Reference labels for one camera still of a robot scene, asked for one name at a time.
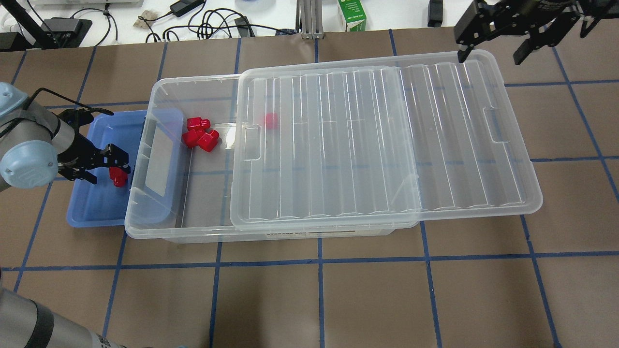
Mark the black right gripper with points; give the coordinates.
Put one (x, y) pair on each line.
(536, 7)

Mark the green white milk carton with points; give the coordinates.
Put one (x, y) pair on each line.
(352, 15)

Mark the blue plastic tray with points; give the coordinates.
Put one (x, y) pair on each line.
(147, 195)

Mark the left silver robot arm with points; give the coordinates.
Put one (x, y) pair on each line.
(36, 145)

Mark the clear plastic storage box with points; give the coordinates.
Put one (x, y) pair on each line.
(339, 164)

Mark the clear plastic box lid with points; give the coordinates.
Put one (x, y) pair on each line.
(470, 157)

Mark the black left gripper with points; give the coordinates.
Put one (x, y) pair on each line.
(76, 150)

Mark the red block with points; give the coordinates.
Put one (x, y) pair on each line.
(208, 140)
(118, 177)
(271, 121)
(191, 137)
(198, 124)

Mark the black camera on stand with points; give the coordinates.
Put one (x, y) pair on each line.
(51, 33)

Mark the black power adapter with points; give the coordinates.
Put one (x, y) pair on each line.
(181, 7)

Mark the aluminium frame post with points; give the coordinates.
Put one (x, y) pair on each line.
(309, 19)

